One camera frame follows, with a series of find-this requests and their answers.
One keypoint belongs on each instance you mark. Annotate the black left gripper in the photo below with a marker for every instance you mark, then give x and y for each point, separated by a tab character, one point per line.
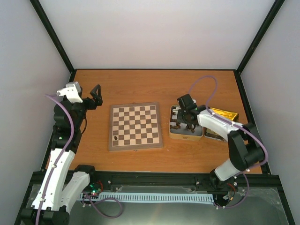
93	93

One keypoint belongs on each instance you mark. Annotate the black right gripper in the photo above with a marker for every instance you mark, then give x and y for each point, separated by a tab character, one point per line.
179	117

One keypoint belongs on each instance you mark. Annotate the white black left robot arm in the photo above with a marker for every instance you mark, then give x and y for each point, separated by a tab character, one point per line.
55	198

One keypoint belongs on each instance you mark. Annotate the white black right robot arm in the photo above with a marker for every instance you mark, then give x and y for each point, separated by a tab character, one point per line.
246	149

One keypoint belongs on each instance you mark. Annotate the dark chess pieces pile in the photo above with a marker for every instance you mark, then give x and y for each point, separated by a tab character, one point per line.
180	128

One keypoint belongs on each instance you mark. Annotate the small electronics board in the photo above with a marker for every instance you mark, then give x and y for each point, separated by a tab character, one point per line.
96	188

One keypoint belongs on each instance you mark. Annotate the silver tin tray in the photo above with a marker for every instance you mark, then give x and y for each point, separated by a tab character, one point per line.
199	131

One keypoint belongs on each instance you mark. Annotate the gold tin tray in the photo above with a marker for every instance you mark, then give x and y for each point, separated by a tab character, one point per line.
217	123

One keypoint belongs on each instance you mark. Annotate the wooden chessboard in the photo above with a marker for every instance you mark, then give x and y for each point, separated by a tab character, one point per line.
137	126

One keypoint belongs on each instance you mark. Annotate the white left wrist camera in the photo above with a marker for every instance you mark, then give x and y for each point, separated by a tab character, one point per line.
72	91

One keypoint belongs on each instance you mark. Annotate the light blue cable duct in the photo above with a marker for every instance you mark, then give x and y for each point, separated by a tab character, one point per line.
154	198

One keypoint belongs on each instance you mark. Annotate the black aluminium frame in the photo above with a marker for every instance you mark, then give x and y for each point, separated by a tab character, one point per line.
135	85

